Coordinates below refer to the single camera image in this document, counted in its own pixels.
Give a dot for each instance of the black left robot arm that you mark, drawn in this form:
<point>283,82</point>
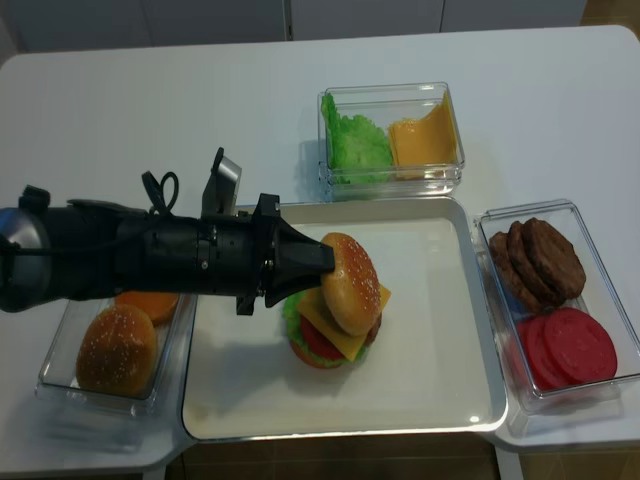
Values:
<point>94,250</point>

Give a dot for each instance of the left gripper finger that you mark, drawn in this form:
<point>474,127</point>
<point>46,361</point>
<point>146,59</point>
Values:
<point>297,255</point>
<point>279,286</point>

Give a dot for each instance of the middle red tomato slice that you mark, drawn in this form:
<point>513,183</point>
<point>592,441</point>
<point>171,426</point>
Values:
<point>546,375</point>

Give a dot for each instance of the front brown burger patty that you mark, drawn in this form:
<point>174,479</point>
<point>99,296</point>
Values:
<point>554,258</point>

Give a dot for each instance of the bottom bun of burger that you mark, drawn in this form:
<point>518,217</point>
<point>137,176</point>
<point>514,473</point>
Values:
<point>318,363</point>

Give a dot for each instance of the clear lettuce and cheese container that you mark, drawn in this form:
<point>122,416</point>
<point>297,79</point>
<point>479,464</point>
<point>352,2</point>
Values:
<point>385,104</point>

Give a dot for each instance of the lettuce leaf on burger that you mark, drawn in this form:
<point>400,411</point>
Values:
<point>291,317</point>

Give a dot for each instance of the clear patty and tomato container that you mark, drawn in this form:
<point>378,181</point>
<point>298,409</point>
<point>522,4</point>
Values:
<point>532,411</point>

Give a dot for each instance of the clear bun container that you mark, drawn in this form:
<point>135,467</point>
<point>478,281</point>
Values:
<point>155,408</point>

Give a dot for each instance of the cheese slice on burger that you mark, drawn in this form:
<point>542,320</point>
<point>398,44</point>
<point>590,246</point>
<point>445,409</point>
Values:
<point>313,307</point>

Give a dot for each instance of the sesame bun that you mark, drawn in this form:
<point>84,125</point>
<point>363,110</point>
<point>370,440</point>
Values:
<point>118,352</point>
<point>352,290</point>

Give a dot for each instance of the back brown burger patty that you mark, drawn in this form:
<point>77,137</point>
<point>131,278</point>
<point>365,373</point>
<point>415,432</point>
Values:
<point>509,277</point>

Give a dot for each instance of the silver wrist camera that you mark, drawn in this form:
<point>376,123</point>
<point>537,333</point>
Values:
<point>220,193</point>

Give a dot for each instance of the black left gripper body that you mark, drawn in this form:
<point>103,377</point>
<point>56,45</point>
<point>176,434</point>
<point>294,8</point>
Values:
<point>224,255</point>

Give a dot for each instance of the brown burger patty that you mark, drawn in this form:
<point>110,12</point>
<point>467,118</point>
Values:
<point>509,277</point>
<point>554,258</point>
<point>531,279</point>

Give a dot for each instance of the green lettuce leaves in container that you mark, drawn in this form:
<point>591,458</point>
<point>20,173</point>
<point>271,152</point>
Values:
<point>359,150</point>

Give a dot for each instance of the front red tomato slice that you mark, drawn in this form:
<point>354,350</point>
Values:
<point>579,346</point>

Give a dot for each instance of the white metal tray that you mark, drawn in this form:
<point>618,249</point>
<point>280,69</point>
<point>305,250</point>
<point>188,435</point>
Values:
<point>433,367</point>

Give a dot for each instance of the middle brown burger patty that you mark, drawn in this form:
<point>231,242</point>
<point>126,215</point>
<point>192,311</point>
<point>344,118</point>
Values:
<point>531,279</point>

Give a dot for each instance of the tomato slice on burger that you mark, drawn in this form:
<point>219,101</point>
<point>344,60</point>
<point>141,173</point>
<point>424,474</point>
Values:
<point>317,342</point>

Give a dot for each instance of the orange bun bottom half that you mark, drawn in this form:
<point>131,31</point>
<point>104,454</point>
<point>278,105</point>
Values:
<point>160,307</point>

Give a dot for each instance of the stack of cheese slices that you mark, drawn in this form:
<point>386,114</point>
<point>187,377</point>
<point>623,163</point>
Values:
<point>430,140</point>

